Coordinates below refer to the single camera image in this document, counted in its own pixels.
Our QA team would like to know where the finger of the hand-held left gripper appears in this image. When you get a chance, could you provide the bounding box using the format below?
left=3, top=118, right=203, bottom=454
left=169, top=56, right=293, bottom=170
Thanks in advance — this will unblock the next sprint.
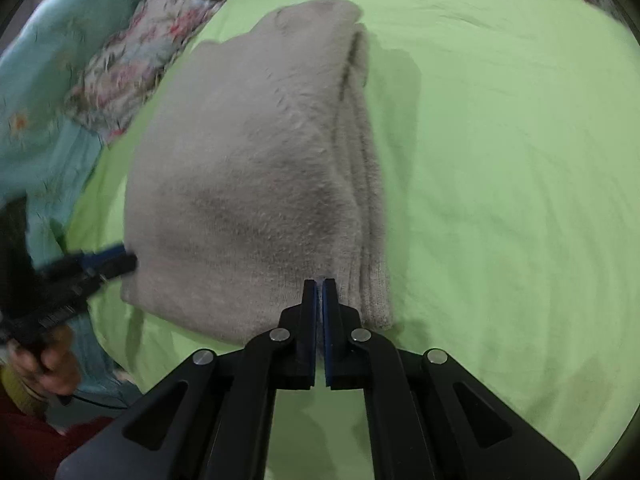
left=92, top=253, right=139, bottom=282
left=80, top=244, right=127, bottom=268

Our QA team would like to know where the light green bed sheet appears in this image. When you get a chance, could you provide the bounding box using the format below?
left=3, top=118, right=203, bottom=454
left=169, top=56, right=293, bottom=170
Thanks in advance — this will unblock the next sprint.
left=65, top=0, right=640, bottom=480

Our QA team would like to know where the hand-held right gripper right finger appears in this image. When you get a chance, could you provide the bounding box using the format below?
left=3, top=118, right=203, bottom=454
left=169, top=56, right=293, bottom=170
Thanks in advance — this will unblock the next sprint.
left=322, top=277, right=581, bottom=480

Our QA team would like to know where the black cable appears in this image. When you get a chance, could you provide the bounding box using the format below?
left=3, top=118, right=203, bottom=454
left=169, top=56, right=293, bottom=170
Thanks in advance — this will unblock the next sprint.
left=57, top=392, right=133, bottom=410

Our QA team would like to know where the person's left hand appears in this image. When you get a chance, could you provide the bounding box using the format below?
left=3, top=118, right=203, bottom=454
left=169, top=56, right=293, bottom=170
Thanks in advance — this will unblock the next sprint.
left=9, top=324, right=83, bottom=397

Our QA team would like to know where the teal floral quilt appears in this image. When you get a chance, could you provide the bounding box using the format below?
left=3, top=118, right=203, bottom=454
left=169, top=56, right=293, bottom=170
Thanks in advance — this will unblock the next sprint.
left=0, top=0, right=148, bottom=396

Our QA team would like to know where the ruffled floral pillow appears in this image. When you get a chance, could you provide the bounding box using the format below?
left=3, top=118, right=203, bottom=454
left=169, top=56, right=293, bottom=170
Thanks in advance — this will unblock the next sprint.
left=67, top=0, right=226, bottom=147

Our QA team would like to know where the beige patterned knit sweater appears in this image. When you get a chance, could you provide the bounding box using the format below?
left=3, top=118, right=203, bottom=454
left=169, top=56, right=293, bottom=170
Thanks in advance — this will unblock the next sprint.
left=120, top=0, right=394, bottom=347

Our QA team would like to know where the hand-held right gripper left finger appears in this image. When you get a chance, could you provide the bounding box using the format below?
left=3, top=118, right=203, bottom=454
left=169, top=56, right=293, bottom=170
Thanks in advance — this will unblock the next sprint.
left=55, top=279, right=319, bottom=480

